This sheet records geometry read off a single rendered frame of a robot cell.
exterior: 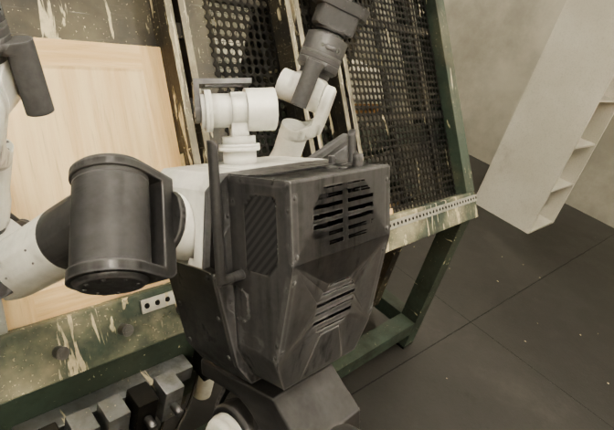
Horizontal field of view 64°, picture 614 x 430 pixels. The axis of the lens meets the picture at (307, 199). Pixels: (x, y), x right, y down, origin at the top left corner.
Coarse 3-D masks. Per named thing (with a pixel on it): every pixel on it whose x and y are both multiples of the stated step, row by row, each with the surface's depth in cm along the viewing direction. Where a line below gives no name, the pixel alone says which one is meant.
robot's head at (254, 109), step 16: (208, 96) 71; (224, 96) 72; (240, 96) 73; (256, 96) 72; (272, 96) 73; (224, 112) 72; (240, 112) 72; (256, 112) 72; (272, 112) 73; (240, 128) 73; (256, 128) 74; (272, 128) 75; (224, 144) 74; (240, 144) 73; (256, 144) 74
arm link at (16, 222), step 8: (8, 168) 67; (0, 176) 67; (8, 176) 68; (0, 184) 67; (8, 184) 69; (0, 192) 68; (8, 192) 70; (0, 200) 69; (8, 200) 70; (0, 208) 69; (8, 208) 71; (0, 216) 70; (8, 216) 72; (0, 224) 71; (8, 224) 75; (16, 224) 75; (24, 224) 76; (0, 232) 72; (8, 232) 73
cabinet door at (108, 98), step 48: (48, 48) 102; (96, 48) 109; (144, 48) 118; (96, 96) 109; (144, 96) 117; (48, 144) 101; (96, 144) 108; (144, 144) 116; (48, 192) 100; (48, 288) 98; (144, 288) 112
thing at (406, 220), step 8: (456, 200) 211; (464, 200) 216; (472, 200) 221; (432, 208) 196; (440, 208) 201; (448, 208) 205; (408, 216) 184; (416, 216) 187; (424, 216) 191; (392, 224) 176; (400, 224) 179; (160, 296) 110; (168, 296) 112; (144, 304) 108; (152, 304) 109; (160, 304) 110; (168, 304) 112; (144, 312) 108
